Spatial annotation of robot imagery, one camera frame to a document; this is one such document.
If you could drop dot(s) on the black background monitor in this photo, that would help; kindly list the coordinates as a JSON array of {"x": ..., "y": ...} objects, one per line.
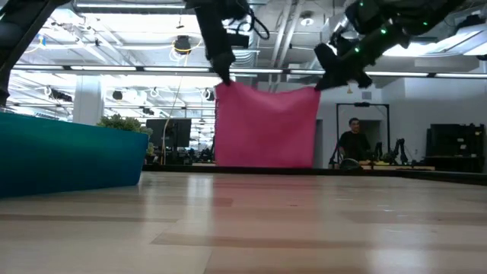
[{"x": 169, "y": 133}]

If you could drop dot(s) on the black aluminium table frame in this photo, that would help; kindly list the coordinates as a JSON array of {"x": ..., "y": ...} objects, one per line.
[{"x": 304, "y": 172}]

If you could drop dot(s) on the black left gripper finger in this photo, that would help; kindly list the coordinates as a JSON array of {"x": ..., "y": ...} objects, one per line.
[{"x": 223, "y": 68}]

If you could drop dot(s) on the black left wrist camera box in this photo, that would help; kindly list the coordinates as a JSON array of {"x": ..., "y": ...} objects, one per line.
[{"x": 220, "y": 5}]

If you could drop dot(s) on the background black robot arm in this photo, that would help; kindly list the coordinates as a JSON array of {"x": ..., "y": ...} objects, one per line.
[{"x": 399, "y": 150}]

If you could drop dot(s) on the pink microfiber towel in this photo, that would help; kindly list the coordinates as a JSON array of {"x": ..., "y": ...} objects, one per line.
[{"x": 266, "y": 125}]

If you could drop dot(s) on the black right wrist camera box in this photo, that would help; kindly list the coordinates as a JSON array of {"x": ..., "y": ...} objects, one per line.
[{"x": 367, "y": 15}]

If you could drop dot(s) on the person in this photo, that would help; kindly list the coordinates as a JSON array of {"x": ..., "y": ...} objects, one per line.
[{"x": 354, "y": 142}]

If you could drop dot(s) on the teal plastic bin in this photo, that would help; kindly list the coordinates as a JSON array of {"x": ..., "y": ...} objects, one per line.
[{"x": 68, "y": 156}]

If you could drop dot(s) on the silver ceiling air duct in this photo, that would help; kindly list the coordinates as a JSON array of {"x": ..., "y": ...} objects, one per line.
[{"x": 243, "y": 57}]

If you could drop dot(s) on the green artificial plant ball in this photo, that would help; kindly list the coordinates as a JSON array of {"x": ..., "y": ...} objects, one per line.
[{"x": 123, "y": 125}]

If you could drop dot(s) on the black background cabinet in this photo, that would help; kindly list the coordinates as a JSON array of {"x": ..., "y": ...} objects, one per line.
[{"x": 454, "y": 146}]

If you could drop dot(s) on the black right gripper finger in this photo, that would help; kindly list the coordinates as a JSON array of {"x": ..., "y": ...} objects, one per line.
[
  {"x": 331, "y": 78},
  {"x": 363, "y": 79}
]

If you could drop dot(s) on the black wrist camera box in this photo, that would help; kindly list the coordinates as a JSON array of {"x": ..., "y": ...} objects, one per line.
[
  {"x": 220, "y": 5},
  {"x": 367, "y": 15}
]

